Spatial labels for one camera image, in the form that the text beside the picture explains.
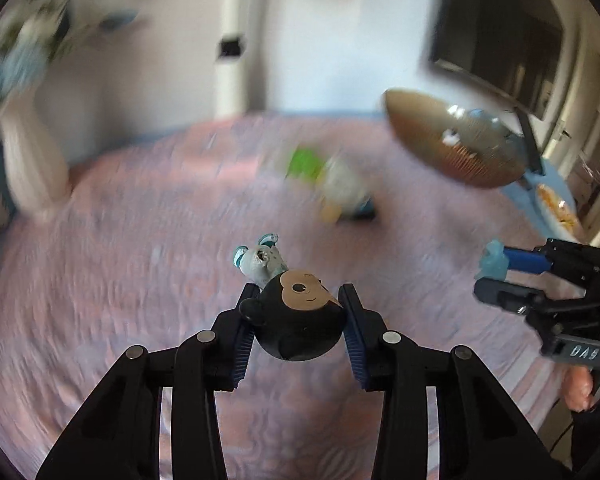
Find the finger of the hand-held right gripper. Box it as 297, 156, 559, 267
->
472, 276, 588, 322
500, 238, 588, 281

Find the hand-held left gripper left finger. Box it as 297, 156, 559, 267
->
35, 284, 258, 480

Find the pink floral blanket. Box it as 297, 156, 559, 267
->
0, 112, 576, 480

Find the grey teal figurine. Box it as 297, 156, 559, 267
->
231, 232, 287, 285

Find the small yellow toy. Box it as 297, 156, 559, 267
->
319, 199, 345, 224

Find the green plastic toy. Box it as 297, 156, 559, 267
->
285, 146, 328, 181

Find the person's right hand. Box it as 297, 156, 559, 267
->
561, 366, 595, 412

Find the amber glass bowl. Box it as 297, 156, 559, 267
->
382, 87, 528, 191

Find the black television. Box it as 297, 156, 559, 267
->
427, 0, 566, 121

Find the pile of orange slices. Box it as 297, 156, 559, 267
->
537, 185, 578, 228

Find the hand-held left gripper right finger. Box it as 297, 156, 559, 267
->
339, 283, 571, 480

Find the black mouse head toy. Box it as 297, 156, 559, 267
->
239, 269, 346, 361

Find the light blue toy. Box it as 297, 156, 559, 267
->
475, 240, 507, 281

